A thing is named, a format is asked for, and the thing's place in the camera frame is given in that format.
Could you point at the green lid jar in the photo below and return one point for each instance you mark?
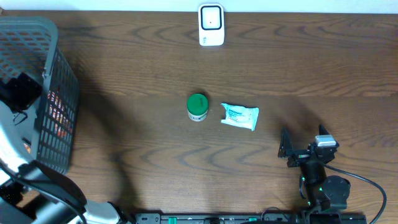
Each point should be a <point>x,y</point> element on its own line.
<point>197,107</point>

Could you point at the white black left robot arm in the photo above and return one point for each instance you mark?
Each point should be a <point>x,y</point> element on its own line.
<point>32,192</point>

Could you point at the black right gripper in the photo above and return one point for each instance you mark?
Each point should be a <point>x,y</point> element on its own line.
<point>299,155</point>

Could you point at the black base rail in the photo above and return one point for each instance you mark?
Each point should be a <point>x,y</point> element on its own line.
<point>269,215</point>

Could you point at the white barcode scanner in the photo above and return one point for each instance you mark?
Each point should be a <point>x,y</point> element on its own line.
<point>211,25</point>

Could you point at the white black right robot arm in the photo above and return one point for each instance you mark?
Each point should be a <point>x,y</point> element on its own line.
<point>326,194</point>

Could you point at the dark grey plastic basket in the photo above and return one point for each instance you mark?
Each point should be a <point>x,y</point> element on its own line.
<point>30,45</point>

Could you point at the orange snack in basket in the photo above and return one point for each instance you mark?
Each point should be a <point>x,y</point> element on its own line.
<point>53,126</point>

